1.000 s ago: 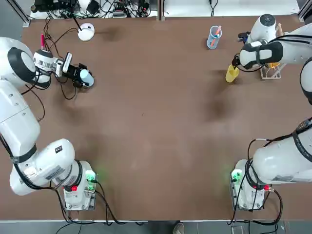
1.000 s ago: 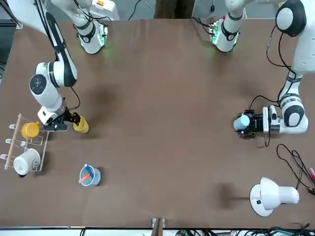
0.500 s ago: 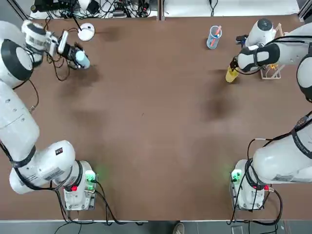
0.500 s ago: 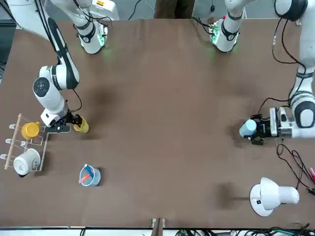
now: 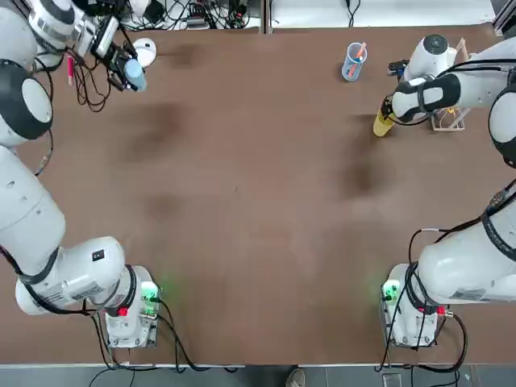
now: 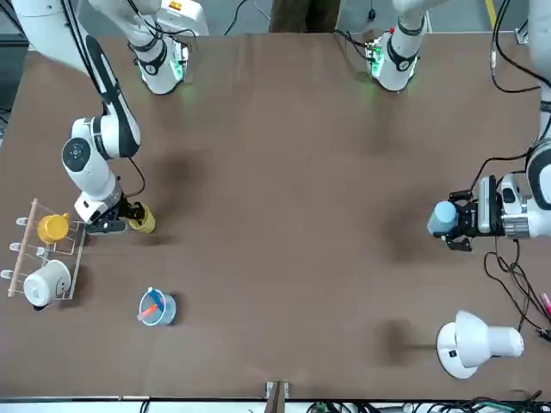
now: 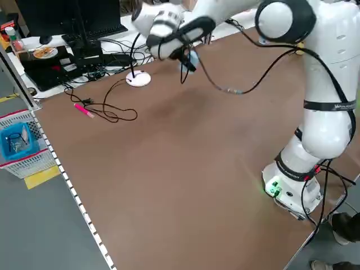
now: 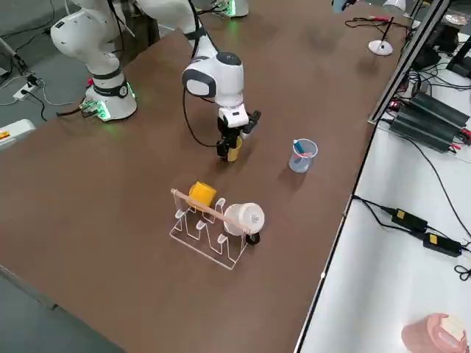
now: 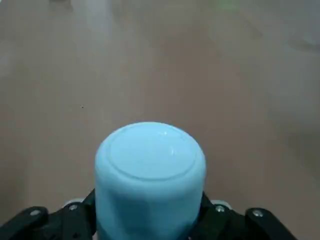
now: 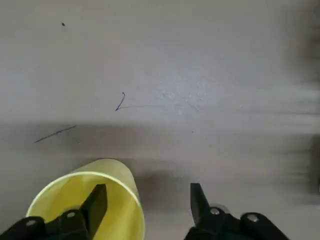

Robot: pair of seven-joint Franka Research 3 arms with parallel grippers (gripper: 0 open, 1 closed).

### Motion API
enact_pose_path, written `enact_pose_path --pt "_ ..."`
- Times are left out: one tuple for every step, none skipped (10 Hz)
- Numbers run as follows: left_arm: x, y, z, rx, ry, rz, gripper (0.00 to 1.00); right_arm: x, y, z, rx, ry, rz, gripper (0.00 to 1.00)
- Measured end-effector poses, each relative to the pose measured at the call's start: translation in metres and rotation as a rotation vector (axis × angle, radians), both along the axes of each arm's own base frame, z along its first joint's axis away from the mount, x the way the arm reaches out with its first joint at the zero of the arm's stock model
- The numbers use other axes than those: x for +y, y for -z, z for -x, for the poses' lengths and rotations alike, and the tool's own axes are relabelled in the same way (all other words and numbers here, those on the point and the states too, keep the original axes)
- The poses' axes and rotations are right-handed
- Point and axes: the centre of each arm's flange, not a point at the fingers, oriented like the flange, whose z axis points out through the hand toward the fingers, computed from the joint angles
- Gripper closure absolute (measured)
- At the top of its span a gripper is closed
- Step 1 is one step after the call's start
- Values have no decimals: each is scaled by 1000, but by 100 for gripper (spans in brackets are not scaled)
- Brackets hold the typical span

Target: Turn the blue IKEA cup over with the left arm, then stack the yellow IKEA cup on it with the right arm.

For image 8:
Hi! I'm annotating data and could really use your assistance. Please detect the black power adapter yellow label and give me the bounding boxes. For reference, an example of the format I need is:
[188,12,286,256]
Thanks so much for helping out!
[422,232,463,257]
[391,208,430,233]

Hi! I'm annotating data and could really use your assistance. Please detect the black adapter cable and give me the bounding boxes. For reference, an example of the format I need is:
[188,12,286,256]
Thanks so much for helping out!
[352,196,424,233]

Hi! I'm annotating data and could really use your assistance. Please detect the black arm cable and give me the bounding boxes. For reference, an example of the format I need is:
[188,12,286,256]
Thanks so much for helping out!
[182,0,222,147]

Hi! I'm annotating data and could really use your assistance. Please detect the white mug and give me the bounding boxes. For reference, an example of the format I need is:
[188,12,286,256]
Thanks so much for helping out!
[223,202,266,236]

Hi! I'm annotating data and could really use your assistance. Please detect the black base cable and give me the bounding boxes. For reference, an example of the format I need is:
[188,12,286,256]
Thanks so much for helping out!
[55,104,99,119]

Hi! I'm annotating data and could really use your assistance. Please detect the white power strip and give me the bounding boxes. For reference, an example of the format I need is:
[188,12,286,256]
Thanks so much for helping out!
[13,81,41,101]

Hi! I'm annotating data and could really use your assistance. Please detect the black floor cable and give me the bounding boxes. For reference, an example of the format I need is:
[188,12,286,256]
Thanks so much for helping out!
[26,91,49,122]

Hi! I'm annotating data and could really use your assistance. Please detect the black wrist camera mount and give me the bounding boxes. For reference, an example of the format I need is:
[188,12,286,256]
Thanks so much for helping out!
[241,109,263,140]

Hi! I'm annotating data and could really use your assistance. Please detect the person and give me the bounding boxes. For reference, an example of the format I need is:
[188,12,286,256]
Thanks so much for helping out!
[110,14,162,65]

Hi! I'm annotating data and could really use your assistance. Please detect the yellow plastic cup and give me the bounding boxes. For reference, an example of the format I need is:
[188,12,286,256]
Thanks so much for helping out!
[226,135,244,163]

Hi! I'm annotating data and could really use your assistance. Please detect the pink round container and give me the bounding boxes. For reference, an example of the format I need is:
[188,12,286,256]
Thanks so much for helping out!
[400,312,471,353]

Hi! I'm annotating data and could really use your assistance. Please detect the clear acrylic mug rack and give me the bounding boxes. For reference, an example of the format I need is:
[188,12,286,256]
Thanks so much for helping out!
[169,188,261,271]

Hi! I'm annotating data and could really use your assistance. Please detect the black finned power supply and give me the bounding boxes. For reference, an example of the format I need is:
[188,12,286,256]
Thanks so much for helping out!
[408,91,471,129]
[389,110,461,154]

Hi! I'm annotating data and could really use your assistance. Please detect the clear measuring beaker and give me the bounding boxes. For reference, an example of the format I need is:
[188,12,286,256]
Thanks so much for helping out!
[288,138,319,174]

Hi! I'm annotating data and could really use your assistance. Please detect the thin black lamp cable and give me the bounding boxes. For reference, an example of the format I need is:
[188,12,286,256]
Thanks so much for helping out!
[344,16,411,30]

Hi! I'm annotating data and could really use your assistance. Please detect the white box red yellow label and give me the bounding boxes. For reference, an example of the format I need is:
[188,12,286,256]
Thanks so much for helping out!
[0,118,37,154]

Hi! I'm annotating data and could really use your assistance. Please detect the aluminium frame post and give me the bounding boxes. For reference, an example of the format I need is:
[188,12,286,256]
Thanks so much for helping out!
[367,0,454,124]

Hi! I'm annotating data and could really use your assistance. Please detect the white desk lamp black stem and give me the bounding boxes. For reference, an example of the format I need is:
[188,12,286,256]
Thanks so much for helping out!
[368,0,408,57]

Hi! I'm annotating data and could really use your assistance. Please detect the black monitor stand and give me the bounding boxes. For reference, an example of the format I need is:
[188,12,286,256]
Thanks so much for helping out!
[446,35,471,80]

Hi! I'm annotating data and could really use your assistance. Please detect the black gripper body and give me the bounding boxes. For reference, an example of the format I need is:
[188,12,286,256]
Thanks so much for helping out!
[216,115,244,145]

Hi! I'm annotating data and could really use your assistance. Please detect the long black cable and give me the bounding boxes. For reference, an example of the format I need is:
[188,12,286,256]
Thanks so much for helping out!
[378,117,471,238]

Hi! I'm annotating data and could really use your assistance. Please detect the yellow mug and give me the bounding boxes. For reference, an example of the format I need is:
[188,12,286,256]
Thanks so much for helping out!
[188,181,217,213]

